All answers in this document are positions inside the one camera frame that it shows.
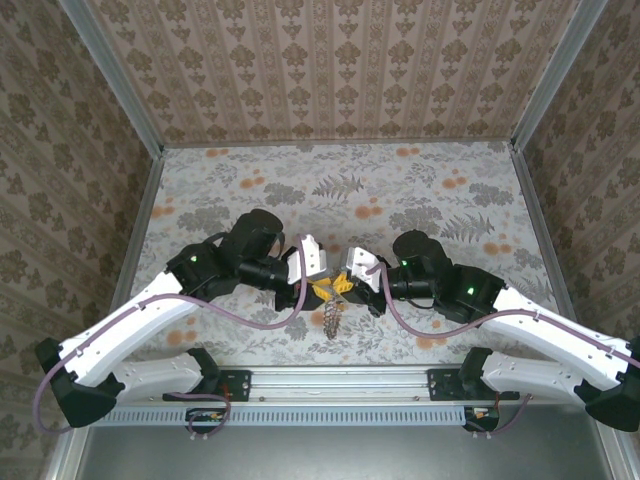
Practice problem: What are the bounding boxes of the metal keyring of small rings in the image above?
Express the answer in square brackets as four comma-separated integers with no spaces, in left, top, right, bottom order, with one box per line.
[321,294,347,342]

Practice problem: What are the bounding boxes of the floral table cover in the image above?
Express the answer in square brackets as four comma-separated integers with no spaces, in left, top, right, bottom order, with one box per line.
[97,141,586,370]

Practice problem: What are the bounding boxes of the grey metal panel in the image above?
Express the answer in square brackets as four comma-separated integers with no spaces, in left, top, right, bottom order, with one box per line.
[74,423,621,480]

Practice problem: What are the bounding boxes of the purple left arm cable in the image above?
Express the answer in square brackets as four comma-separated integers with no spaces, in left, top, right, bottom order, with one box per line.
[32,233,309,442]

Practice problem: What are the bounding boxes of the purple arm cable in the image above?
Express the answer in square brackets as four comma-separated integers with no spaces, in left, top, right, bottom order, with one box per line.
[32,233,309,442]
[367,262,640,442]

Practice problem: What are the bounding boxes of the aluminium mounting rail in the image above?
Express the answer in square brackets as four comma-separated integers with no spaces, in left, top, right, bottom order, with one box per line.
[124,366,521,404]

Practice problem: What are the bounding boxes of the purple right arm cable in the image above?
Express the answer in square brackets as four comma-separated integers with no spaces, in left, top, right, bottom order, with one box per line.
[367,262,640,442]

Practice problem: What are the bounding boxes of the aluminium side frame rail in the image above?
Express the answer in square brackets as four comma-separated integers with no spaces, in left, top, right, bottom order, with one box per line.
[508,142,576,321]
[107,147,166,321]

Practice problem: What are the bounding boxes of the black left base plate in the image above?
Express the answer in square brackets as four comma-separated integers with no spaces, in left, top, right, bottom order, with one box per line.
[162,368,252,403]

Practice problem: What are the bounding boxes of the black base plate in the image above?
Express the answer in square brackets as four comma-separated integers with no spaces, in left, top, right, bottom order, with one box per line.
[162,368,252,403]
[426,367,501,403]

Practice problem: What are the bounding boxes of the grey slotted cable duct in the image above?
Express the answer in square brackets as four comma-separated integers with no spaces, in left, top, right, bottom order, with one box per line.
[99,404,501,427]

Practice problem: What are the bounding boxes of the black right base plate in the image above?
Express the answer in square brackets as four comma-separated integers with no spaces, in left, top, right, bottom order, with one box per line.
[426,367,501,403]

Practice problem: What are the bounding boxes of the small controller board with wires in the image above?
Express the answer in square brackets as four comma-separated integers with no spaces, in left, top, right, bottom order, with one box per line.
[185,407,227,425]
[463,405,502,432]

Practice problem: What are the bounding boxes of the aluminium frame post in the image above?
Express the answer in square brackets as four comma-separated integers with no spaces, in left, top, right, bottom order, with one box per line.
[58,0,166,159]
[508,0,609,151]

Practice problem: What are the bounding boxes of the aluminium lower frame rail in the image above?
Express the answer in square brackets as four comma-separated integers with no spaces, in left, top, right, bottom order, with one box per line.
[39,424,96,480]
[597,424,640,480]

